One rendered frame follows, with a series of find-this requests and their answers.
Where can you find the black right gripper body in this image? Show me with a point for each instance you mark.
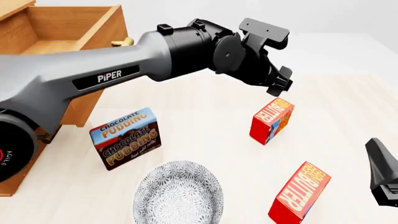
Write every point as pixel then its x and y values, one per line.
pixel 387 198

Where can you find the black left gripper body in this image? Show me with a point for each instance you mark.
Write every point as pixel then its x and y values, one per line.
pixel 280 87

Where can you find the chocolate pudding box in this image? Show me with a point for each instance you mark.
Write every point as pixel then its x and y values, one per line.
pixel 127 140

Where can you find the red butter box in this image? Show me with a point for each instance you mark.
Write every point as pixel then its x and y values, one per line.
pixel 270 121
pixel 298 196

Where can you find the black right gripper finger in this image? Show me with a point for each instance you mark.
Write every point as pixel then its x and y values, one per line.
pixel 381 163

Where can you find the silver-grey and black left arm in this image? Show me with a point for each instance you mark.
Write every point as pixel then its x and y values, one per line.
pixel 93 60

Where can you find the wooden cabinet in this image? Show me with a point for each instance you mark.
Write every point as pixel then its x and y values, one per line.
pixel 15 184

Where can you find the open wooden drawer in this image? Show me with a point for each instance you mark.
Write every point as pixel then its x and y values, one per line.
pixel 62 25

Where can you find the black and white patterned bowl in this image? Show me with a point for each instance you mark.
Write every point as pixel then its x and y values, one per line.
pixel 178 193

